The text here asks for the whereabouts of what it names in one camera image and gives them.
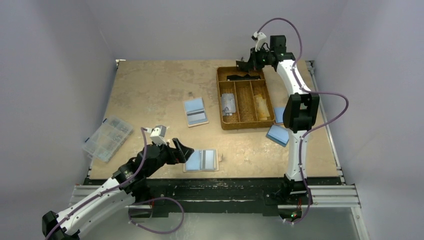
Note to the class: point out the black front rail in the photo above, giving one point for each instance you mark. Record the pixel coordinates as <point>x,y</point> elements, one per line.
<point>232,196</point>

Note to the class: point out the clear plastic screw box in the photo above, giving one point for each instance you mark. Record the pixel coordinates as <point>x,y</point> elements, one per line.
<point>107,139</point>

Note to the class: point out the open beige card holder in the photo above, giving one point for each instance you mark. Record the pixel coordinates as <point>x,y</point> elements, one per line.
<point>195,111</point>

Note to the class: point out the silver cards in tray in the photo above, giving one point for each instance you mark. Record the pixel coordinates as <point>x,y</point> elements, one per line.
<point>228,104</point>

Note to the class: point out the blue card holder front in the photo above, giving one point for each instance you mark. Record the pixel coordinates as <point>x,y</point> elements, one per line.
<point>278,135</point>

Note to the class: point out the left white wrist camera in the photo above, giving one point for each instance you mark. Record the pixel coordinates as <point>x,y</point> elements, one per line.
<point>157,134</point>

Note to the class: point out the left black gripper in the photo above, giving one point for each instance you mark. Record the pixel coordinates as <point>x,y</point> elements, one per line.
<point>175,151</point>

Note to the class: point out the open blue pink card holder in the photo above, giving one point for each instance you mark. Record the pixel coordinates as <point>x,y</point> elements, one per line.
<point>279,113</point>

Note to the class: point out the woven wicker tray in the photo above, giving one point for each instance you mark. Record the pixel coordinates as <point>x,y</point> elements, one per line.
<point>243,91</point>

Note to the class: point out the black object in tray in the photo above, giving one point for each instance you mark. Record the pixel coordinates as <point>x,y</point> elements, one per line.
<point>246,77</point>

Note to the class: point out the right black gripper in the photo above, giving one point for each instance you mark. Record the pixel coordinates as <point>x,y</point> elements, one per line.
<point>248,65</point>

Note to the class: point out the beige snap card holder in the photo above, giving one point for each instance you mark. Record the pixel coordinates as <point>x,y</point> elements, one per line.
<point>202,160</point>

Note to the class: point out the gold cards in tray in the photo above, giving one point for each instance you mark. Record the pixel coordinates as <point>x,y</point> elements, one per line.
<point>261,107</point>

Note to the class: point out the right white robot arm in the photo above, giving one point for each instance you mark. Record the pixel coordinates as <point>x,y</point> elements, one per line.
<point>300,112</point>

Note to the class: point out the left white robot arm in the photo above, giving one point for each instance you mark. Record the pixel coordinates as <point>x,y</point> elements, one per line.
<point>127,186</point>

